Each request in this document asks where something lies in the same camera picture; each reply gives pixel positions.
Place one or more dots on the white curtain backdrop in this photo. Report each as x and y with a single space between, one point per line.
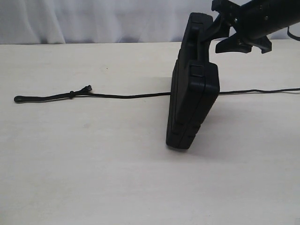
96 21

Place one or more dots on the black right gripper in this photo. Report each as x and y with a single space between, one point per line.
242 27

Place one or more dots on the black plastic case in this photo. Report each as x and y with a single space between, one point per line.
195 85

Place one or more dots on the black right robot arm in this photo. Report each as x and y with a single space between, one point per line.
282 14

